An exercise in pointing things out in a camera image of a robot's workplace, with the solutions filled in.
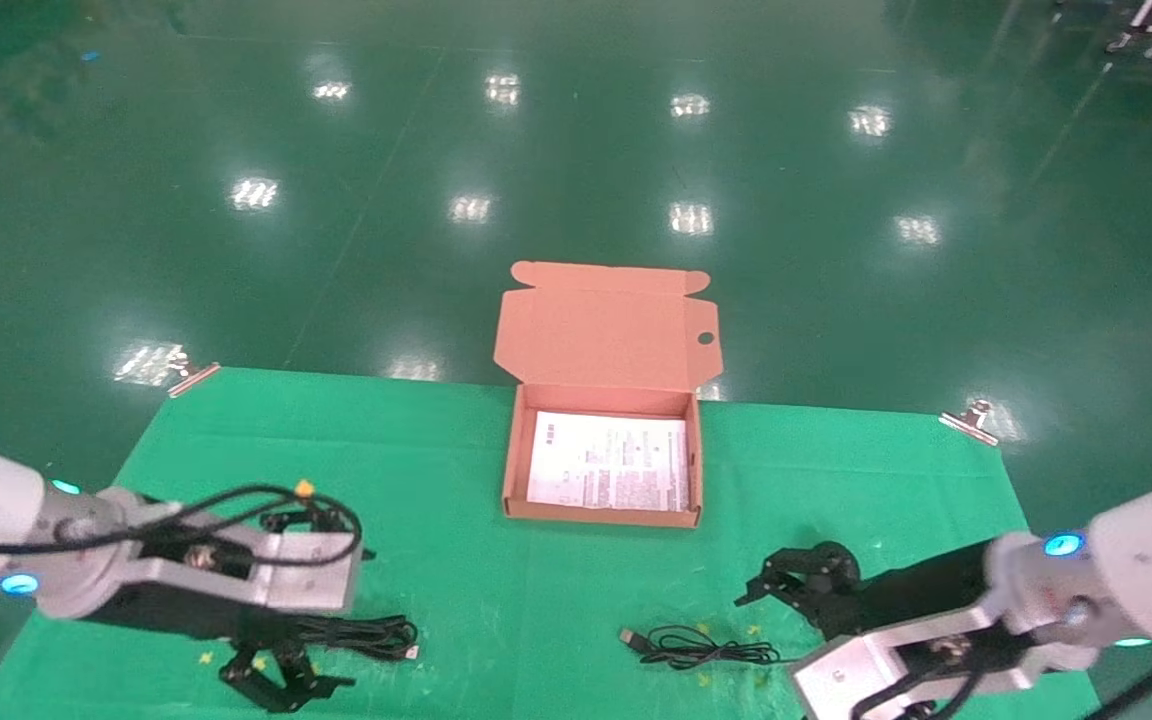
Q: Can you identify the brown cardboard box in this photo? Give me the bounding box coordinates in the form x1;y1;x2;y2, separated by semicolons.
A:
493;260;724;529

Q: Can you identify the green table cloth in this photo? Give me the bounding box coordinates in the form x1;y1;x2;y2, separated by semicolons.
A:
0;366;1107;720

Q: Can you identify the white printed paper sheet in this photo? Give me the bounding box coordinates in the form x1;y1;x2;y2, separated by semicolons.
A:
526;410;690;513

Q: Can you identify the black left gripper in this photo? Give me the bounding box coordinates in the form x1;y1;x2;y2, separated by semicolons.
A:
86;586;357;713

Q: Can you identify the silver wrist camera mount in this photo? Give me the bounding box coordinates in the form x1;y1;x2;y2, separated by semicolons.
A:
131;500;365;613
791;600;1012;720

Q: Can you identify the silver metal clip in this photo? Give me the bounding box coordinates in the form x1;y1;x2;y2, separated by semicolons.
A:
939;398;1000;447
168;362;222;399

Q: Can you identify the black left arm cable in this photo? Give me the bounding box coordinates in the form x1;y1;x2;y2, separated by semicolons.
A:
0;482;365;567

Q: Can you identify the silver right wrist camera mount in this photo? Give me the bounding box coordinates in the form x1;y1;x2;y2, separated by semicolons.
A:
791;600;1012;720

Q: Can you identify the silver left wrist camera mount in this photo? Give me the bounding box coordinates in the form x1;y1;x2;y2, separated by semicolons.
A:
131;500;365;613

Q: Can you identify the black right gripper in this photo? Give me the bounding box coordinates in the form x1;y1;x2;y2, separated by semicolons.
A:
734;540;997;639

